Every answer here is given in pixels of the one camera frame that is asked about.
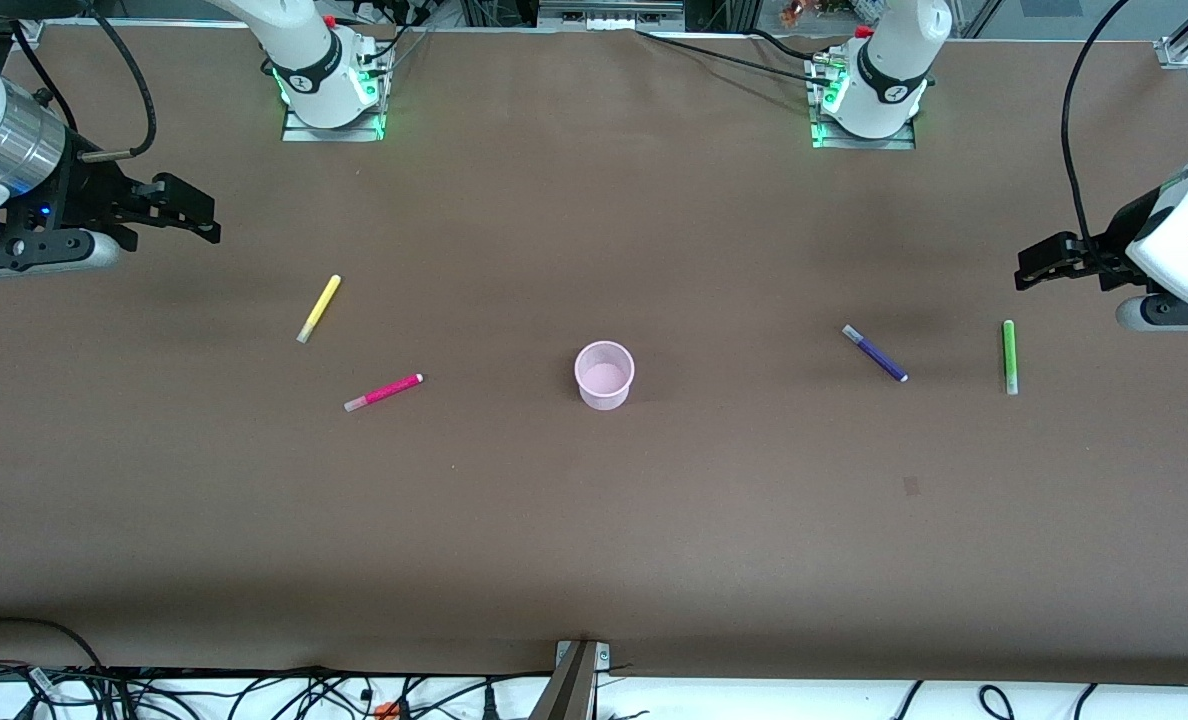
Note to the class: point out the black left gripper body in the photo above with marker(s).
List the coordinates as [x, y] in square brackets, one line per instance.
[1110, 243]

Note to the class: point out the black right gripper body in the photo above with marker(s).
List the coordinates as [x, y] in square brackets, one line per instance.
[87, 193]

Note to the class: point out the purple marker pen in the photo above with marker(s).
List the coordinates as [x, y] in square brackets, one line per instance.
[879, 356]

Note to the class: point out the pink marker pen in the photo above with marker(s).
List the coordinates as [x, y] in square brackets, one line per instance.
[384, 392]

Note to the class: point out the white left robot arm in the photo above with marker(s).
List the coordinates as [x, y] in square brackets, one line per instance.
[899, 50]

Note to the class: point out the pink cup holder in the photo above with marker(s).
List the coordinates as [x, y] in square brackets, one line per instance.
[604, 385]

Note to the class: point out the green marker pen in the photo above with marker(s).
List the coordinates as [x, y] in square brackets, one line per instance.
[1009, 355]

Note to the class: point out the yellow marker pen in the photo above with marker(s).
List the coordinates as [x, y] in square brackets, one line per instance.
[319, 308]

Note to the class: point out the grey equipment box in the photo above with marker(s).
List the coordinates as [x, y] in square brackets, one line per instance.
[609, 12]

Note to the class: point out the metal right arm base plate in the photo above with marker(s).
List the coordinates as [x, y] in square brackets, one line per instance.
[334, 134]

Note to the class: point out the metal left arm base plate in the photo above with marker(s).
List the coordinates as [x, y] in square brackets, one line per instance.
[864, 143]

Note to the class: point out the silver metal table bracket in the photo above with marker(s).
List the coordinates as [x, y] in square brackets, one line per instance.
[602, 655]

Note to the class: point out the dark camera mount beam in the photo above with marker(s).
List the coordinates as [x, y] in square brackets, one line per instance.
[569, 690]

